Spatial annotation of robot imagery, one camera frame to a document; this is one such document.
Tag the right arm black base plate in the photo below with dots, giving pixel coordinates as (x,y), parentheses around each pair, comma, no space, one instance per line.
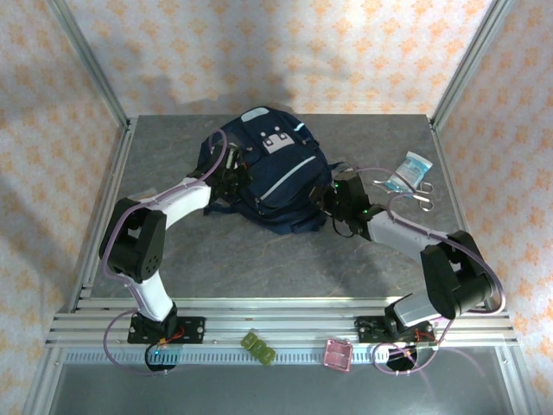
(367,328)

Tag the right aluminium corner post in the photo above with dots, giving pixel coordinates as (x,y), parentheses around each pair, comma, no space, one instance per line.
(466,65)

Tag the left aluminium corner post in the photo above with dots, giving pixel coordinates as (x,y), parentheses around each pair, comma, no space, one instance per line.
(90,65)

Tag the blue white tissue pack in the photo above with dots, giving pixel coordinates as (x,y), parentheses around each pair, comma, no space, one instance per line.
(412,166)

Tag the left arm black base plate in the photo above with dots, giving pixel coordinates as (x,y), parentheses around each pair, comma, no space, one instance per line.
(192,328)

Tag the aluminium side rail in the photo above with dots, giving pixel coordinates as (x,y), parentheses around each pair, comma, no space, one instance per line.
(441,157)
(118,160)

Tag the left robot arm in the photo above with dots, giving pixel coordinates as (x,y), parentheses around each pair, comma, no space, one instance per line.
(134,242)

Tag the olive green block strip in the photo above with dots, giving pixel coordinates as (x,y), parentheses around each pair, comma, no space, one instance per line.
(258,349)

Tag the aluminium corner post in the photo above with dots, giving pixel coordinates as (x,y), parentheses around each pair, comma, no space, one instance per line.
(90,65)
(466,65)

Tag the navy blue backpack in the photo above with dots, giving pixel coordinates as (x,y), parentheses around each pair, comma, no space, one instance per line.
(281,173)

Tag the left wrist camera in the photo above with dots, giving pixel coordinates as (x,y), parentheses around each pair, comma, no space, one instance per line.
(232,157)

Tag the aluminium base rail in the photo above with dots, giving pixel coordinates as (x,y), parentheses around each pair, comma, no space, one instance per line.
(281,320)

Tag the left aluminium side rail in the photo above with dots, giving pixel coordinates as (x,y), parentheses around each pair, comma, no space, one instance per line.
(118,160)

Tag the pink square box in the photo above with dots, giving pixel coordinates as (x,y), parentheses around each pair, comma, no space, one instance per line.
(338,355)

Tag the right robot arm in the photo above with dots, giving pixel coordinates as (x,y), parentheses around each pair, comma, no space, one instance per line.
(453,272)

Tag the metal scissors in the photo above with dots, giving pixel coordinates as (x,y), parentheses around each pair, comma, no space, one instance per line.
(425,203)

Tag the right aluminium side rail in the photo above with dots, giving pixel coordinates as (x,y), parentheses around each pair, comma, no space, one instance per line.
(441,157)

